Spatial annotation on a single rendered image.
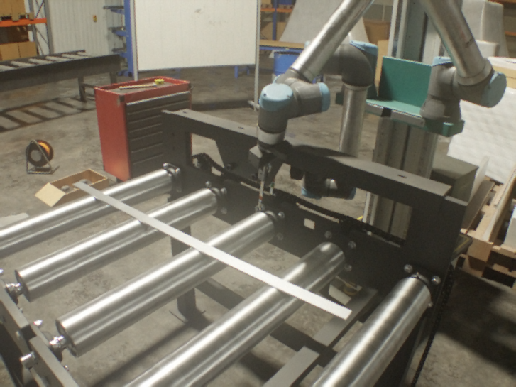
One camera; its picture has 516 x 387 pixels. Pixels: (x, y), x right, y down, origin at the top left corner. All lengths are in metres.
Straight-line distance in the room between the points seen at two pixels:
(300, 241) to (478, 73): 0.93
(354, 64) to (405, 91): 0.67
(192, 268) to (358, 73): 0.87
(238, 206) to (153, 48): 4.43
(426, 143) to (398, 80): 0.34
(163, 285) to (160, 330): 1.15
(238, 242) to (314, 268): 0.28
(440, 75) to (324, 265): 0.99
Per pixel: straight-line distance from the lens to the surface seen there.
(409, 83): 2.08
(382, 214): 2.43
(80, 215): 1.62
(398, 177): 1.22
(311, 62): 1.32
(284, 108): 1.13
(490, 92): 1.69
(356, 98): 1.52
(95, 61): 6.67
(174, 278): 1.18
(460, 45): 1.57
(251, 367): 2.09
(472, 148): 4.69
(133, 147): 3.48
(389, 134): 2.23
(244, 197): 1.60
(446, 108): 1.84
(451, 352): 2.40
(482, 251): 2.96
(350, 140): 1.60
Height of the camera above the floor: 1.62
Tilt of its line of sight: 27 degrees down
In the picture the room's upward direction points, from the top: 3 degrees clockwise
